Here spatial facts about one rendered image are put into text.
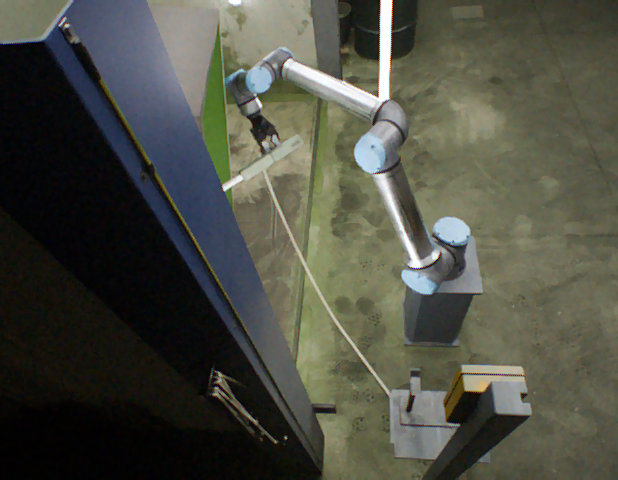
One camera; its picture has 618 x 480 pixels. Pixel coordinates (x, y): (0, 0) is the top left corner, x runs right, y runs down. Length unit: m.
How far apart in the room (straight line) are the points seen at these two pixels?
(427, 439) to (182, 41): 1.58
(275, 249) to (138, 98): 2.49
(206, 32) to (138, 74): 1.23
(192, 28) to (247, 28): 2.00
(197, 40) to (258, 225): 1.66
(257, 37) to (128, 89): 3.29
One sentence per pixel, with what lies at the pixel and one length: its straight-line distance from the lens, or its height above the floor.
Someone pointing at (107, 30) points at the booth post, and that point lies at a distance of 0.48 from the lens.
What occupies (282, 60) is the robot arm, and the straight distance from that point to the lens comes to 1.84.
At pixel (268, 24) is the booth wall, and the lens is 3.69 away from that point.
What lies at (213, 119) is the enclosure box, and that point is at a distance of 2.17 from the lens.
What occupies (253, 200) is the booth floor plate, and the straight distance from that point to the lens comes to 3.24.
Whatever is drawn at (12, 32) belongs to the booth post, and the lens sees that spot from 0.43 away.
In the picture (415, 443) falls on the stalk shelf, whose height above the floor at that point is 0.79.
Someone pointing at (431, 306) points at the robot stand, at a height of 0.47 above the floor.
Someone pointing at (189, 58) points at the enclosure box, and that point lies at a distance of 1.61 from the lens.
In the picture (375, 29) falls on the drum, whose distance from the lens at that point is 4.22.
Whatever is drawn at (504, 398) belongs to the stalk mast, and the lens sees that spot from 0.86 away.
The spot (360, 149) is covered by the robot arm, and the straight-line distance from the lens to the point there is 1.50.
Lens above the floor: 2.44
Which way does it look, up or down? 54 degrees down
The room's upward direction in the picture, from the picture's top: 11 degrees counter-clockwise
